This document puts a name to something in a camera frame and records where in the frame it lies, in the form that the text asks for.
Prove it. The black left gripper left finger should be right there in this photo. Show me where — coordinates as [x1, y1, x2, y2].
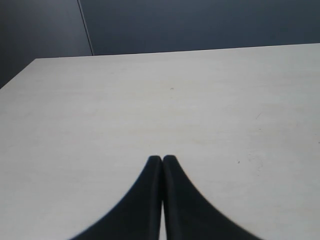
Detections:
[73, 155, 163, 240]

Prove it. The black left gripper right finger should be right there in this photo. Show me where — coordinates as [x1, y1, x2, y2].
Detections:
[162, 155, 259, 240]

